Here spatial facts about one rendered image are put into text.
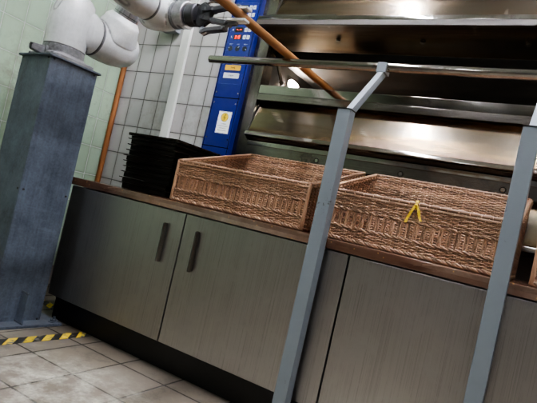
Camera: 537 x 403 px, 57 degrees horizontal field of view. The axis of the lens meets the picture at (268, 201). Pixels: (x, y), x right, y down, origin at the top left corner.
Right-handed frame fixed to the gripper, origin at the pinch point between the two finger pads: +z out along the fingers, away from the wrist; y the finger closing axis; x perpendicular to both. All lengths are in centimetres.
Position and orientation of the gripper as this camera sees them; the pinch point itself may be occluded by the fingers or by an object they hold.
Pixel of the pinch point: (239, 14)
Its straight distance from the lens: 165.2
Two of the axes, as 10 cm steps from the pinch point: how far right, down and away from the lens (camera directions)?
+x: -4.9, -1.3, -8.6
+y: -2.3, 9.7, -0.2
